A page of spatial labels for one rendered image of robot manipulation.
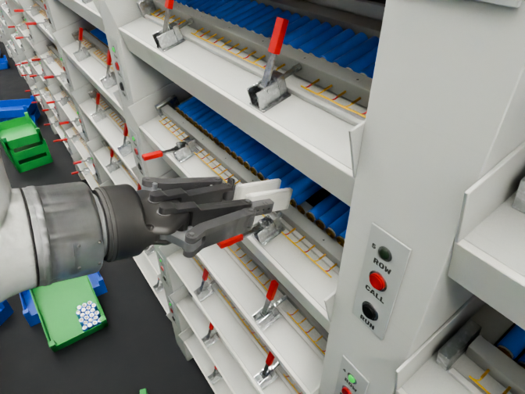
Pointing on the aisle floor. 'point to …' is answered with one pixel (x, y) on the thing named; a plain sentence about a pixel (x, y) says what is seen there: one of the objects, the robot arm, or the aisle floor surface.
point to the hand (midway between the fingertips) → (262, 197)
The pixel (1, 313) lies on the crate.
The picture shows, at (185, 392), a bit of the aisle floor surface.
